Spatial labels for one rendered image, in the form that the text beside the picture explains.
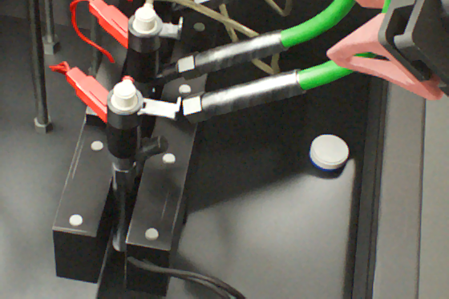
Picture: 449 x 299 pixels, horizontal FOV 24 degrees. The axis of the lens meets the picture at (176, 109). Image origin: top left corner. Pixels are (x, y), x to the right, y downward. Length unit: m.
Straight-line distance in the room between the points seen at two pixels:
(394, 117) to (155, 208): 0.26
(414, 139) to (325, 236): 0.14
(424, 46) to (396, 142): 0.38
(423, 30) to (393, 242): 0.34
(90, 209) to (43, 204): 0.19
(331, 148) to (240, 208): 0.12
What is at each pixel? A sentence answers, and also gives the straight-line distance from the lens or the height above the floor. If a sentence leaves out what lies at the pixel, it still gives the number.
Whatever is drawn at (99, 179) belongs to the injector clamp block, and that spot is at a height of 0.98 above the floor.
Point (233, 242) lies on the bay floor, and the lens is 1.05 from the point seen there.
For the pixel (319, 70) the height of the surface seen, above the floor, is 1.18.
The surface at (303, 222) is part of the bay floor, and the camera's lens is 1.07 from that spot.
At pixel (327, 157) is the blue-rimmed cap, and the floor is 0.85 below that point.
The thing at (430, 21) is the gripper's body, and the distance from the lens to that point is 0.63.
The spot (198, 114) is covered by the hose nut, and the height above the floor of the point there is 1.11.
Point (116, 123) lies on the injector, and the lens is 0.80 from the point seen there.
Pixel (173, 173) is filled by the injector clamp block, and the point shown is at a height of 0.98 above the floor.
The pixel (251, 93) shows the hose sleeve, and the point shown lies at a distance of 0.75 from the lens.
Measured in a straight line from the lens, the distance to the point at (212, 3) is 0.92.
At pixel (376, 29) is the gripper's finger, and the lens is 0.64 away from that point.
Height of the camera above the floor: 1.72
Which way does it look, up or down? 52 degrees down
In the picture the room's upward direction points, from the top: 4 degrees clockwise
